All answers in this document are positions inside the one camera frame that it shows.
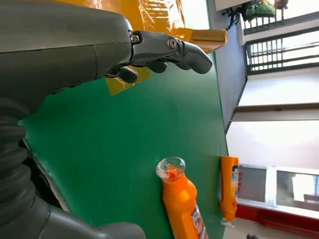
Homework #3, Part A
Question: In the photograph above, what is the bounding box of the white framed window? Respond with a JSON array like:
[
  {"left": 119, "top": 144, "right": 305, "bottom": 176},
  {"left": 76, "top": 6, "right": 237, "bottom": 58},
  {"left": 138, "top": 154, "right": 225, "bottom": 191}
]
[{"left": 237, "top": 164, "right": 319, "bottom": 213}]

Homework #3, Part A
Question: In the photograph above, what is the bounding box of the orange bottle with clear cap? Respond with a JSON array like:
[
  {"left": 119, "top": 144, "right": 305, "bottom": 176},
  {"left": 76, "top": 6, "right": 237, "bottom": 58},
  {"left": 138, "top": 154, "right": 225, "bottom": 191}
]
[{"left": 156, "top": 156, "right": 209, "bottom": 239}]

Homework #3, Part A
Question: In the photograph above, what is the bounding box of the black metal window grille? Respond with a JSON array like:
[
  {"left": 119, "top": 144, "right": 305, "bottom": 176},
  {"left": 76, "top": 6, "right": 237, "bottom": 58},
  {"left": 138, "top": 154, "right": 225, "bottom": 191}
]
[{"left": 245, "top": 26, "right": 319, "bottom": 76}]

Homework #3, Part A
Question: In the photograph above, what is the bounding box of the red ledge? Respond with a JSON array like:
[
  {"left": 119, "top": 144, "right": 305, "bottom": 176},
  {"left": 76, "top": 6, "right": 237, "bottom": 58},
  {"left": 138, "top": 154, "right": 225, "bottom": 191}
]
[{"left": 235, "top": 203, "right": 319, "bottom": 239}]

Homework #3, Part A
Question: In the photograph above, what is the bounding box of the yellow taped box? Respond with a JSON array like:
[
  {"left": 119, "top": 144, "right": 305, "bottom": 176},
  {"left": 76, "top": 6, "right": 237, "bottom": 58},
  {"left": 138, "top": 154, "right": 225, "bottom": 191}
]
[{"left": 171, "top": 27, "right": 228, "bottom": 54}]

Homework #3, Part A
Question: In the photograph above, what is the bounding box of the black metal railing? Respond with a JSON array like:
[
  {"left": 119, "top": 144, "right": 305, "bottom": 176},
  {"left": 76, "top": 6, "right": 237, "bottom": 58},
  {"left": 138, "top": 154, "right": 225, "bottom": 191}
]
[{"left": 242, "top": 9, "right": 319, "bottom": 36}]

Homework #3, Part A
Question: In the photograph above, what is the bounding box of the green bag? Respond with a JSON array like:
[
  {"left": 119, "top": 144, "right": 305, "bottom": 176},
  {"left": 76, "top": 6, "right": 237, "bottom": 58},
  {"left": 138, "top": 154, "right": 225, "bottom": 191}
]
[{"left": 245, "top": 0, "right": 277, "bottom": 18}]

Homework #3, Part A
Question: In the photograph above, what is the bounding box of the ribbed grey left arm sleeve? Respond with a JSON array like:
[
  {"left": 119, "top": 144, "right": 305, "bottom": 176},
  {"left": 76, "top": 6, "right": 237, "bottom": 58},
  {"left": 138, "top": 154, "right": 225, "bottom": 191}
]
[{"left": 0, "top": 98, "right": 36, "bottom": 229}]

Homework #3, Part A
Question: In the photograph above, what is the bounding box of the orange bottle with printed label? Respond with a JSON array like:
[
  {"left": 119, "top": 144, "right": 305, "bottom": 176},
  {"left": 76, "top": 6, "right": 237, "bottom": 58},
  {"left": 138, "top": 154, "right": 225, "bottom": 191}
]
[{"left": 219, "top": 155, "right": 240, "bottom": 227}]

